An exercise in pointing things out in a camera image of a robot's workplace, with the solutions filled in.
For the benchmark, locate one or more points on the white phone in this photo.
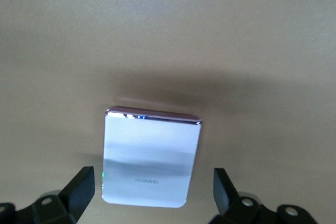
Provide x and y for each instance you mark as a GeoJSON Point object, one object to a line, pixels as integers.
{"type": "Point", "coordinates": [149, 161]}

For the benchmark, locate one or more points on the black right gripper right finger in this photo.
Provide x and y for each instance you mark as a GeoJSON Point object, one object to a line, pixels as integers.
{"type": "Point", "coordinates": [249, 211]}

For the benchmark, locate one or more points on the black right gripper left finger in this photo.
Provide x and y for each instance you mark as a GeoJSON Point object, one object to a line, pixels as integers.
{"type": "Point", "coordinates": [52, 208]}

